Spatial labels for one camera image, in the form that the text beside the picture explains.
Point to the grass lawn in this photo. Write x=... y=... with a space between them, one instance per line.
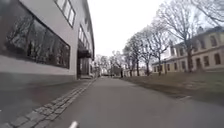
x=180 y=83

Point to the robot's own part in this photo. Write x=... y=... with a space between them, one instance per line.
x=73 y=125

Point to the grey asphalt path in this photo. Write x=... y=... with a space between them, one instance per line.
x=120 y=103

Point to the yellow two-storey building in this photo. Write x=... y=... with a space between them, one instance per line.
x=200 y=53

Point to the cobblestone strip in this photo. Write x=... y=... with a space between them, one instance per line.
x=50 y=110

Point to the grey building with large windows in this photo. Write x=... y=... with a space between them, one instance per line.
x=43 y=40

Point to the grey paved forecourt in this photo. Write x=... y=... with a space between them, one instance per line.
x=30 y=96

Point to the row of bare trees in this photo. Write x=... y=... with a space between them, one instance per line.
x=156 y=43

